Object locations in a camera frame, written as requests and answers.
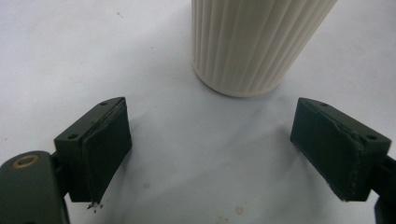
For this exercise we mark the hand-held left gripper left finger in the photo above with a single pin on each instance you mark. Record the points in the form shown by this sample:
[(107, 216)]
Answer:
[(102, 155)]

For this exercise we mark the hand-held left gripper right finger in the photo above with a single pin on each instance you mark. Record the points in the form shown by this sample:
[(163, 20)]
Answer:
[(336, 149)]

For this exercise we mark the cream ribbed cylindrical cup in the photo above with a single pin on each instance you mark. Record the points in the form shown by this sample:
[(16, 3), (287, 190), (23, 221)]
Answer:
[(246, 43)]

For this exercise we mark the white table mat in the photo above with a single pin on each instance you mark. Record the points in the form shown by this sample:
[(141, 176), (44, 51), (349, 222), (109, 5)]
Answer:
[(199, 155)]

